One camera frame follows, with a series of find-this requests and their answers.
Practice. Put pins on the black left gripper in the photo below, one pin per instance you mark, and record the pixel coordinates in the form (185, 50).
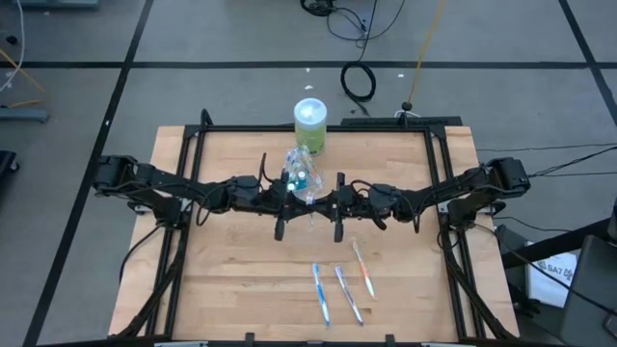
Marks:
(277, 200)

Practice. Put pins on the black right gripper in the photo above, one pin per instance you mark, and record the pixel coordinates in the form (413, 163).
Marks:
(356, 202)

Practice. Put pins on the teal mouthwash bottle white cap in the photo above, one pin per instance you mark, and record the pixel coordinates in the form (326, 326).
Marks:
(291, 186)
(302, 179)

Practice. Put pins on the clear plastic zip bag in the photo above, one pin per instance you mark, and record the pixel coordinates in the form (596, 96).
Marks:
(288, 159)

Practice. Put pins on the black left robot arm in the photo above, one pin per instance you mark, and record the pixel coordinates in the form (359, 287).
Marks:
(159, 180)

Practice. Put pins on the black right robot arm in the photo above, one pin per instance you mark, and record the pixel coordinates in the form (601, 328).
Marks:
(458, 185)

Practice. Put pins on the clear acrylic organizer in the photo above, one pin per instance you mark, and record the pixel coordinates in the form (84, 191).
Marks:
(313, 178)

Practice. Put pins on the purple toothbrush in wrapper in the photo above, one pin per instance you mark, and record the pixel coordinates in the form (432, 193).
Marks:
(348, 294)

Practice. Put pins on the blue toothbrush in wrapper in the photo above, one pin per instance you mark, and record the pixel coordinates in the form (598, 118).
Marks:
(320, 294)

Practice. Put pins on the white printed sheet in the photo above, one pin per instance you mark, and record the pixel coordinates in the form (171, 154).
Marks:
(552, 279)

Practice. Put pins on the black equipment stand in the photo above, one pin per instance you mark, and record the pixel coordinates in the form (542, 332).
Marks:
(593, 284)

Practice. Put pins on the black aluminium table frame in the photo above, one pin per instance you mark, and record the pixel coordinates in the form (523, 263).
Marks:
(193, 159)

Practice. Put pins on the black frame hook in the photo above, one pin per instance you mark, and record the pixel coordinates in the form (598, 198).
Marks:
(404, 120)

